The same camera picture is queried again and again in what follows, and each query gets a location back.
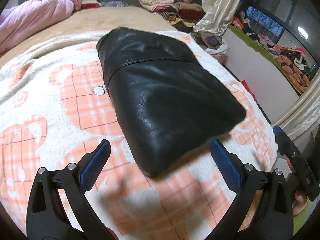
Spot black leather jacket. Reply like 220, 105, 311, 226
97, 27, 246, 178

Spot clothes on window sill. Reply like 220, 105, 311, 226
229, 16, 313, 95

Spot bag of clothes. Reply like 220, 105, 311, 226
191, 31, 229, 64

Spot pile of folded clothes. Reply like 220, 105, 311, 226
139, 0, 205, 33

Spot small folded clothes by pillow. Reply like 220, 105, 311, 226
70, 0, 129, 12

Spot person's right hand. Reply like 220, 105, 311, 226
286, 159, 308, 217

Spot person's left hand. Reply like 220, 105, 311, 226
104, 224, 119, 240

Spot white orange patterned blanket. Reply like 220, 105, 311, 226
0, 29, 278, 240

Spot window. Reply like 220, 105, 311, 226
240, 0, 319, 67

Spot cream satin curtain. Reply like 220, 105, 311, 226
193, 0, 240, 36

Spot pink quilted duvet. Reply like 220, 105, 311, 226
1, 0, 74, 54

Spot tan plush bedspread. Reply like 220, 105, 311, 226
1, 7, 175, 65

